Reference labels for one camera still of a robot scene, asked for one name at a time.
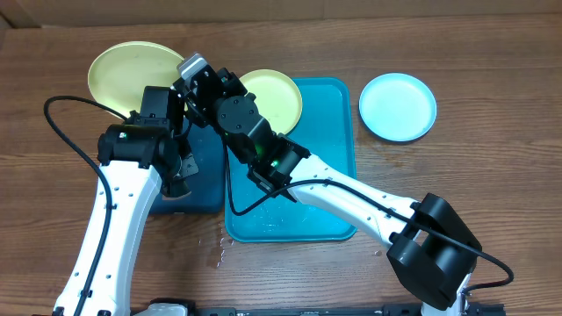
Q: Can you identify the yellow plate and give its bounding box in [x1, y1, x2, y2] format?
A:
[88, 41, 184, 117]
[241, 69, 303, 135]

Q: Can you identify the light blue plate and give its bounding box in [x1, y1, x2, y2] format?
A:
[358, 73, 437, 143]

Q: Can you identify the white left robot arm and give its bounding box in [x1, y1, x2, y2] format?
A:
[53, 125, 189, 315]

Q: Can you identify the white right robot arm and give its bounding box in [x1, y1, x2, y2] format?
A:
[173, 61, 481, 315]

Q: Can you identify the black tray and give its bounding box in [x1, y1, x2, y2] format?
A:
[149, 125, 225, 215]

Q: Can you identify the blue plastic tray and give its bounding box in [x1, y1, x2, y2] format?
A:
[225, 77, 357, 242]

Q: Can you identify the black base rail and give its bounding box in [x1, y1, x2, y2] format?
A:
[131, 298, 506, 316]

